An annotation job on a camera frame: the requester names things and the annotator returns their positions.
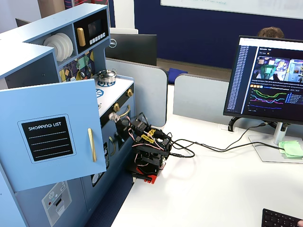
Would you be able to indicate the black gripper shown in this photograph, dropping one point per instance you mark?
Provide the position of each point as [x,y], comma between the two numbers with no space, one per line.
[124,124]

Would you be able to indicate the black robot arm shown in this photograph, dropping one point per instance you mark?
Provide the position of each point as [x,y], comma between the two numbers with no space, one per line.
[151,160]

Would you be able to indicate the steel toy pot with lid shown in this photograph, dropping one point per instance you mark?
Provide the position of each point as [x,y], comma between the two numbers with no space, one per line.
[107,75]

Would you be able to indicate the person hand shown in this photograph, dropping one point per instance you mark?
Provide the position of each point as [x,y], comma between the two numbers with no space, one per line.
[300,224]

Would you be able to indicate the gold stove knob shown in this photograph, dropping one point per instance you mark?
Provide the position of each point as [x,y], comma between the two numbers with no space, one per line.
[116,107]
[130,92]

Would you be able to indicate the grey desk divider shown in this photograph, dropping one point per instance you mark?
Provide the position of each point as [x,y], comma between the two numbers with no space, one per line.
[146,94]
[201,97]

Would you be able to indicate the red table clamp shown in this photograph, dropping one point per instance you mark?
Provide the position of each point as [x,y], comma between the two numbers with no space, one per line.
[149,176]

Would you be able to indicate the blue chair cushion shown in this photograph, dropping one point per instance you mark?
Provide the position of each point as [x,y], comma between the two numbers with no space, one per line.
[177,71]

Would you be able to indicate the steel serving spoon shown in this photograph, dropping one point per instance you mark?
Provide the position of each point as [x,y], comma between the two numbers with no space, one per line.
[89,69]

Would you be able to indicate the black Dell monitor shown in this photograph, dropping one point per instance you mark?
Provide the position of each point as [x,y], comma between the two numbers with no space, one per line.
[135,48]

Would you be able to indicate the steel ladle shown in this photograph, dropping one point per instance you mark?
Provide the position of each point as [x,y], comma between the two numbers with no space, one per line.
[82,74]

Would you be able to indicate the blue cupboard door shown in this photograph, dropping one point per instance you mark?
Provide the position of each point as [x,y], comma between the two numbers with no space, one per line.
[47,101]

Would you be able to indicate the white toy plate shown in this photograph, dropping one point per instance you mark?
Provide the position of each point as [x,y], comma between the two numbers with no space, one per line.
[53,48]
[71,47]
[66,50]

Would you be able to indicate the black microwave door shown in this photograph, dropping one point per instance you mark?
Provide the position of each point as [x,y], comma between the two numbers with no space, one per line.
[106,23]

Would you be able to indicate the blue toy kitchen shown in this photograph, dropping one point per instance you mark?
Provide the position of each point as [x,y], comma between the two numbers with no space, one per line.
[35,35]

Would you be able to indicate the silver monitor stand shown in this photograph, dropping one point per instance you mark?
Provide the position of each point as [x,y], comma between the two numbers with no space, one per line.
[278,134]

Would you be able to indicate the computer monitor with graphs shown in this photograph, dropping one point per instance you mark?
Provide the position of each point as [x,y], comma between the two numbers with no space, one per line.
[272,78]

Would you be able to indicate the green cloth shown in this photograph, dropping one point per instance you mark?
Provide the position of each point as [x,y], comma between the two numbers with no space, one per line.
[292,149]

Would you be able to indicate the person head brown hair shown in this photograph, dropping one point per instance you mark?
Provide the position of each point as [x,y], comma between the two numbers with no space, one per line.
[271,32]

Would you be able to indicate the black keyboard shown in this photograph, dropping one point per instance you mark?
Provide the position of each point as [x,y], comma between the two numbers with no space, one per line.
[277,220]

